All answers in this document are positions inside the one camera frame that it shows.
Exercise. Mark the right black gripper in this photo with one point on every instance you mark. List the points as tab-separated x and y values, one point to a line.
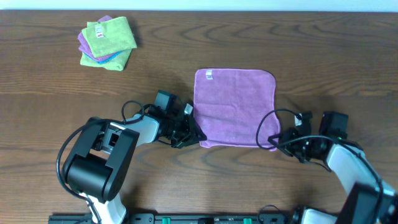
286	135

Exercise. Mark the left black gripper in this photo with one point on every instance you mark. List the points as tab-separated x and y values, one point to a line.
185	130

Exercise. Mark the purple microfiber cloth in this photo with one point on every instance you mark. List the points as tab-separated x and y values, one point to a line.
230	103

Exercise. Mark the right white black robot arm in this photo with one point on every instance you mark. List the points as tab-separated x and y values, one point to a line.
369	198

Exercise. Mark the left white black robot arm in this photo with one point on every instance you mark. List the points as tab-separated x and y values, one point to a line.
93	162

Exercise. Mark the bottom green folded cloth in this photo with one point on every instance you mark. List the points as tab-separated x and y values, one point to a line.
117	64

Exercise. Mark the green folded cloth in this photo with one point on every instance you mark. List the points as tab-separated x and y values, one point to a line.
109	37
117	64

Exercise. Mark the blue folded cloth in stack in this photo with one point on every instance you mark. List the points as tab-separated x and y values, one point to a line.
106	60

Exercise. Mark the top green folded cloth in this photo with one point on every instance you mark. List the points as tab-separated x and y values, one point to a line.
109	37

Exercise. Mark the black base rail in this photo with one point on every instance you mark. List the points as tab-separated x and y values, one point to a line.
149	218

